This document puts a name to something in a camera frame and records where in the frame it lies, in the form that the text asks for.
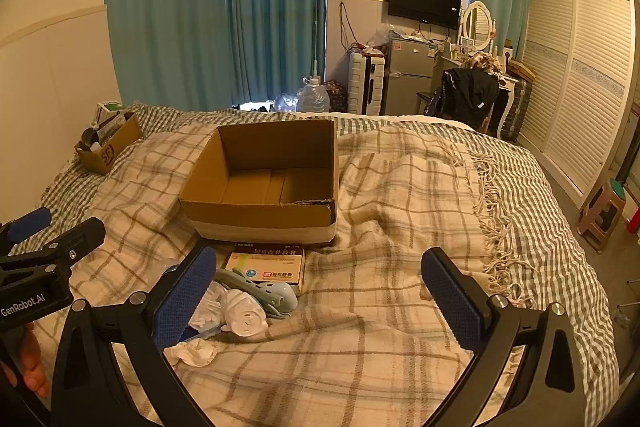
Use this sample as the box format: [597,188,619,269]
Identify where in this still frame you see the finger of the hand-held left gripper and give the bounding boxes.
[0,207,53,254]
[0,217,107,279]

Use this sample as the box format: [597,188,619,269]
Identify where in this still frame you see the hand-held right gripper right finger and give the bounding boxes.
[421,247,621,427]

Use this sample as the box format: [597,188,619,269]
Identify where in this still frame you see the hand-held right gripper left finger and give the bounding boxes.
[50,246,218,427]

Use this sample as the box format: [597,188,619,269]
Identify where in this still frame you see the white cloth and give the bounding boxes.
[164,339,218,368]
[192,282,228,333]

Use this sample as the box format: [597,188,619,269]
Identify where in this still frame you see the white sock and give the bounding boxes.
[222,289,268,337]

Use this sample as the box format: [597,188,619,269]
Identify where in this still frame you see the grey-green tape dispenser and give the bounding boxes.
[215,268,299,319]

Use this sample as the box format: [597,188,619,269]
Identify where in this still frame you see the yellow red medicine box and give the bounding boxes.
[222,247,306,298]

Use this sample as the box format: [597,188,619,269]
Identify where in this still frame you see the large cardboard box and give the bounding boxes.
[178,118,340,244]

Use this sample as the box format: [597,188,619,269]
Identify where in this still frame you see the person's left hand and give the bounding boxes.
[0,321,52,400]

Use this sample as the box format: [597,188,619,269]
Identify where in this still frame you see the small cardboard box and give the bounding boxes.
[75,112,143,176]

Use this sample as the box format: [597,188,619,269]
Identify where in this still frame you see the beige plaid fringed blanket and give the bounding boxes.
[15,122,621,427]

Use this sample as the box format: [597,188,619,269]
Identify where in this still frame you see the green white carton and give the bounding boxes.
[96,101,125,128]

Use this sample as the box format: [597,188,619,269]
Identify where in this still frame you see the brown plastic stool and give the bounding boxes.
[577,179,628,253]

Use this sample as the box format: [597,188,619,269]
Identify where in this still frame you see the dark chair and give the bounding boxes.
[416,89,437,116]

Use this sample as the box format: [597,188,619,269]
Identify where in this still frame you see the brown suitcase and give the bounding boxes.
[500,77,533,142]

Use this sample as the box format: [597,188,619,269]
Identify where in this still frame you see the black jacket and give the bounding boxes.
[430,68,501,128]

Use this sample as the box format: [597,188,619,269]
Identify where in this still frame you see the chair with black jacket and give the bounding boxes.
[432,47,521,138]

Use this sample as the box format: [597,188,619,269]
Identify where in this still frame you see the clear plastic bottles bag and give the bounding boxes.
[272,93,301,112]

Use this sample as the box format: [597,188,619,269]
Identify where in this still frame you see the grey fridge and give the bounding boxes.
[384,38,435,116]

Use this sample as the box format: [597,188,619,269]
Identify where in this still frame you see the floral bag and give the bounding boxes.
[325,80,349,112]

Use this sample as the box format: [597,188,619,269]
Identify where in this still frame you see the white ribbed suitcase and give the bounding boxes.
[347,52,387,115]

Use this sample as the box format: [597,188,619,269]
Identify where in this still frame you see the large clear water jug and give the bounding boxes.
[296,77,331,114]

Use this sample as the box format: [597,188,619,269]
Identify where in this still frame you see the leopard print cloth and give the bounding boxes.
[467,53,503,75]

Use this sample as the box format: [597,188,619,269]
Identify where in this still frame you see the wide teal curtain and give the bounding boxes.
[103,0,232,108]

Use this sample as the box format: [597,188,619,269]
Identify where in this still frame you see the white louvered wardrobe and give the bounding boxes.
[517,0,638,210]

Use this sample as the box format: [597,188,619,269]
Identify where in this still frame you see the oval vanity mirror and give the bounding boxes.
[460,0,493,50]

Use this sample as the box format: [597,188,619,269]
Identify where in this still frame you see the dark teal curtain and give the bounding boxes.
[227,0,331,112]

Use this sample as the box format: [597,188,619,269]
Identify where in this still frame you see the wall cables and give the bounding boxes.
[339,2,352,54]

